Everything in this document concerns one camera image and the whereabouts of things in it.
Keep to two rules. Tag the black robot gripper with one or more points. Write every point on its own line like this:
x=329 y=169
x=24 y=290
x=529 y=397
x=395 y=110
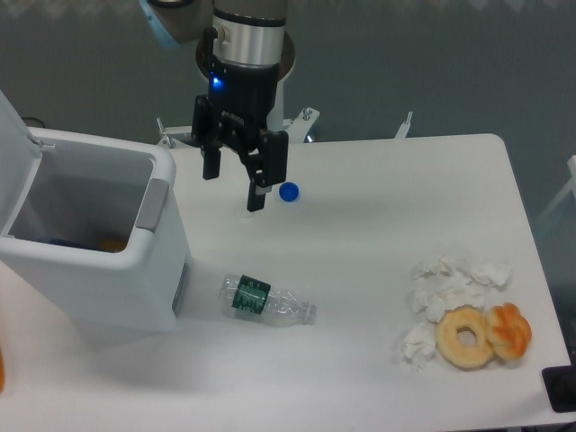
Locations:
x=234 y=114

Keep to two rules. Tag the white trash can lid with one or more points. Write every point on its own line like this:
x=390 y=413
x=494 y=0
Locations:
x=20 y=161

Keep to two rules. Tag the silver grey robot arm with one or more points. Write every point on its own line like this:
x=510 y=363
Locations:
x=240 y=44

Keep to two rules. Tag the blue bottle cap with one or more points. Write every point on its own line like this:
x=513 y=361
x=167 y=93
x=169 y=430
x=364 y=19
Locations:
x=289 y=192

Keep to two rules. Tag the white plastic trash can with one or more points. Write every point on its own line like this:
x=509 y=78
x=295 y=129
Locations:
x=99 y=233

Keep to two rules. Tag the clear bottle with green label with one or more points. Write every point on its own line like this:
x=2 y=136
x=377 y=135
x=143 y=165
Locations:
x=245 y=298

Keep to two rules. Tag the crumpled white tissue large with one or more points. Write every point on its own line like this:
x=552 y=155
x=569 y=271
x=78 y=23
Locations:
x=447 y=283

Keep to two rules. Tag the crumpled white tissue small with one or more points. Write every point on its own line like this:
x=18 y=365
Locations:
x=419 y=345

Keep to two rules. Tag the orange object at left edge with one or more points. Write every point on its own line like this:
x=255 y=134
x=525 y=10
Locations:
x=2 y=365

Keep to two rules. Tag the orange glazed twisted bread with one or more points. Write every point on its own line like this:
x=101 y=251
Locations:
x=508 y=331

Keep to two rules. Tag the black device at table corner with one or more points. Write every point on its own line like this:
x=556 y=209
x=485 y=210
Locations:
x=559 y=382

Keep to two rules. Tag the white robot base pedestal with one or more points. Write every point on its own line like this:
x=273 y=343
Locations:
x=299 y=128

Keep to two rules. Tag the white table bracket right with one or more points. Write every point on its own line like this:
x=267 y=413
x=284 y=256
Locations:
x=403 y=130

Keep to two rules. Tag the plain ring donut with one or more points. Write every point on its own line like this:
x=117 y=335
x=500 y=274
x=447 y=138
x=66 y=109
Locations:
x=461 y=339

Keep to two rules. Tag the white frame at right edge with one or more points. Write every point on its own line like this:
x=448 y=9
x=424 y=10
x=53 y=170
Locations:
x=554 y=211

